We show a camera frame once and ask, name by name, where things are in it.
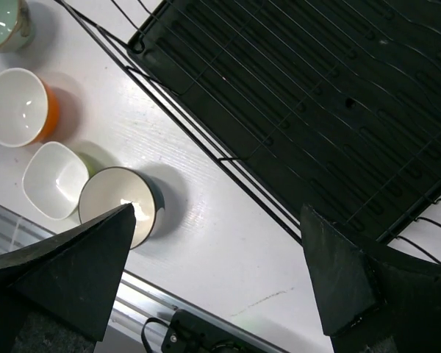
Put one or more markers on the black wire dish rack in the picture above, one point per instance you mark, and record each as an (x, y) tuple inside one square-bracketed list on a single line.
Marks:
[(334, 104)]

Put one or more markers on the teal and white bowl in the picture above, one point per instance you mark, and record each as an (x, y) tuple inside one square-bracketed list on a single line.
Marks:
[(114, 186)]

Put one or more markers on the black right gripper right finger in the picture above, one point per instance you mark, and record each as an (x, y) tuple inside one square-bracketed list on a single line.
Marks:
[(343, 281)]

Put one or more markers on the aluminium table edge rail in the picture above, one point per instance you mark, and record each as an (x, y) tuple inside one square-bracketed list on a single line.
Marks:
[(136, 301)]

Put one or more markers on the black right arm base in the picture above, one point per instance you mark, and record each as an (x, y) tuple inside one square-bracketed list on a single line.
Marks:
[(189, 333)]

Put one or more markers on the orange bowl white inside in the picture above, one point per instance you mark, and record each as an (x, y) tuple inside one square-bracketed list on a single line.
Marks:
[(29, 109)]

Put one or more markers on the pale green ceramic bowl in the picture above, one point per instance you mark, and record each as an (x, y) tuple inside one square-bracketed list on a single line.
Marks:
[(16, 27)]

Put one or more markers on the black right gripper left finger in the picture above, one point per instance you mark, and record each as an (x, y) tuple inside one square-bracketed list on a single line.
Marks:
[(72, 277)]

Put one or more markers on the white square bowl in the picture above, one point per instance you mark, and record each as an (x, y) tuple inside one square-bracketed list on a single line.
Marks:
[(54, 179)]

